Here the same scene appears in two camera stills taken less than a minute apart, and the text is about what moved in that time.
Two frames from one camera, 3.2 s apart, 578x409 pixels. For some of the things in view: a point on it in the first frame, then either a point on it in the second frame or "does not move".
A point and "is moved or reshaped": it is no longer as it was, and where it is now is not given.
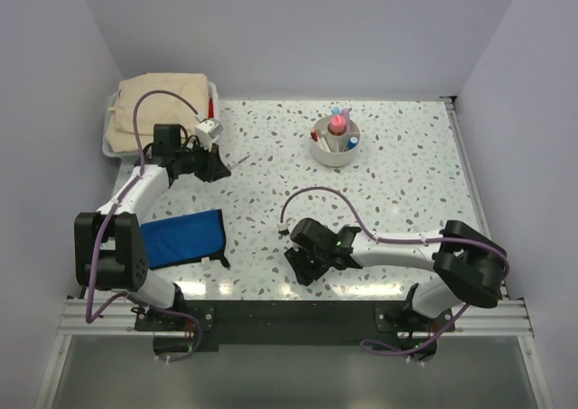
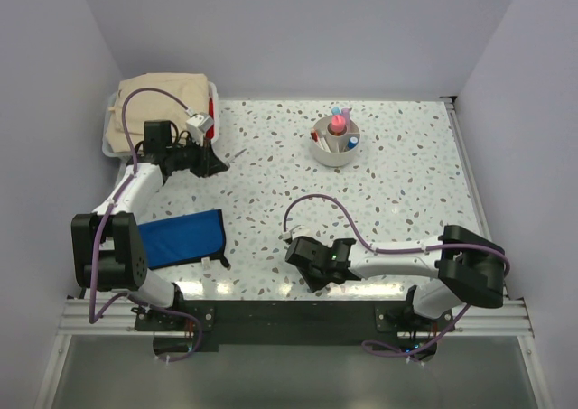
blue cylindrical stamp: [352, 142] does not move
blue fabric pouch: [183, 238] does not move
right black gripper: [305, 274] → [315, 286]
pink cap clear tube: [338, 123] does not move
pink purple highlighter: [346, 113] does not move
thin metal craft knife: [239, 162] is moved or reshaped
